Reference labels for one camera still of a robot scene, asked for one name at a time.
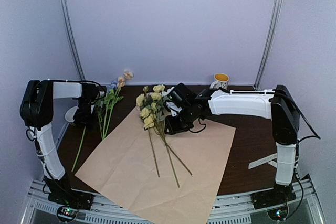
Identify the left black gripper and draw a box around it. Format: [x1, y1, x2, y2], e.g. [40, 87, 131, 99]
[73, 99, 97, 130]

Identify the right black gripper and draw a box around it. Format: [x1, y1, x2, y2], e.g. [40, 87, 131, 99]
[165, 105, 196, 135]

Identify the cream yellow rose stem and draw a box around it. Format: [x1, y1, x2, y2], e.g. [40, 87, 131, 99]
[136, 84, 193, 188]

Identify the peach flower stem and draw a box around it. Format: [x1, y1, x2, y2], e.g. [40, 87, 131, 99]
[98, 70, 134, 140]

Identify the white patterned mug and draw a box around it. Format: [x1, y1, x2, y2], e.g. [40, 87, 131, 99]
[210, 73, 229, 89]

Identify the green and pink wrapping paper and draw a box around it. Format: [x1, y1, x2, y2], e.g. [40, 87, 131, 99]
[76, 109, 235, 211]

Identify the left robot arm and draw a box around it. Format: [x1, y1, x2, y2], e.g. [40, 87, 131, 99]
[20, 79, 107, 180]

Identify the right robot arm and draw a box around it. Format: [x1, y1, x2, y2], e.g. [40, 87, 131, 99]
[163, 83, 300, 204]

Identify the small white tea bowl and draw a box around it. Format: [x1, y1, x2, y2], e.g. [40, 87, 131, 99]
[65, 106, 78, 126]

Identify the white printed ribbon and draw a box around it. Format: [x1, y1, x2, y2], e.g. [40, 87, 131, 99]
[248, 153, 277, 169]

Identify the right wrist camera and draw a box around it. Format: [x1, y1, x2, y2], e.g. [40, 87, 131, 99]
[165, 101, 182, 117]

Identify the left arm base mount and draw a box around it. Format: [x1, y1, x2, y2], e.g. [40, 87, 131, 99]
[45, 174, 93, 210]

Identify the aluminium front rail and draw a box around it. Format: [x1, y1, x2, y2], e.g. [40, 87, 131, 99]
[18, 178, 326, 223]

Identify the left aluminium frame post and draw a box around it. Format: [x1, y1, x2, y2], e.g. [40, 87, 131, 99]
[60, 0, 86, 80]

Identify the aluminium frame post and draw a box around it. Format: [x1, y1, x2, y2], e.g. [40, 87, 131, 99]
[60, 0, 86, 80]
[253, 0, 283, 90]

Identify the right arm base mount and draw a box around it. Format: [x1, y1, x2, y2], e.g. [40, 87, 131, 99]
[251, 183, 296, 210]

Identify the right aluminium frame post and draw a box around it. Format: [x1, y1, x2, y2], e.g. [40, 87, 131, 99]
[253, 0, 283, 90]

